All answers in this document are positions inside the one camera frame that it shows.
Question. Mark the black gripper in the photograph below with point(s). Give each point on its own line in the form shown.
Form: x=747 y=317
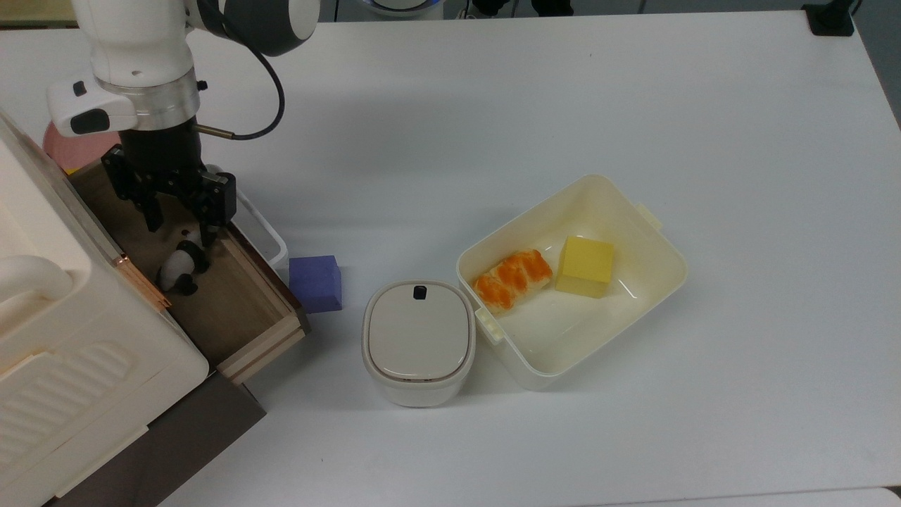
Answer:
x=167 y=169

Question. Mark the black and white panda toy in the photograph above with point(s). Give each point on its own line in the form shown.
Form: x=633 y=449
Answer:
x=181 y=266

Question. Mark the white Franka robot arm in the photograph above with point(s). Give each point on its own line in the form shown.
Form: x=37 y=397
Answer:
x=141 y=49

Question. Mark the open wooden drawer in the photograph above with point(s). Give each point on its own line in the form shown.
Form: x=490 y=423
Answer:
x=211 y=296

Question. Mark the orange striped bread toy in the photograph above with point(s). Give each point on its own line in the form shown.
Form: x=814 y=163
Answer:
x=512 y=280

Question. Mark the clear plastic container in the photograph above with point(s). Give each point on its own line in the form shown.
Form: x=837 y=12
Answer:
x=264 y=232

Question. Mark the pink round plate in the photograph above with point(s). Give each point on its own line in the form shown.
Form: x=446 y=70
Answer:
x=74 y=149

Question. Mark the purple foam cube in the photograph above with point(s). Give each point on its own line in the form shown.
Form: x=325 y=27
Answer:
x=316 y=283

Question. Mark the white plastic storage cabinet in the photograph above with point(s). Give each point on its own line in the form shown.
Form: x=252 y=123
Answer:
x=63 y=338

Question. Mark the dark brown cabinet base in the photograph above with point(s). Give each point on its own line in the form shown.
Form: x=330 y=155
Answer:
x=169 y=443

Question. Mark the small white lidded bin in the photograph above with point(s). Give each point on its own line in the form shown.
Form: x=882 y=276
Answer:
x=419 y=343

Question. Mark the cream plastic open box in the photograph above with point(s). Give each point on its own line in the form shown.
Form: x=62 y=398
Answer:
x=571 y=282

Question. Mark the yellow foam block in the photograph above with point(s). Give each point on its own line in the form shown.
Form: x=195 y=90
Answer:
x=585 y=266

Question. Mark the black table clamp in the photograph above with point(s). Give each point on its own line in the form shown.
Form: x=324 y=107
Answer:
x=829 y=18

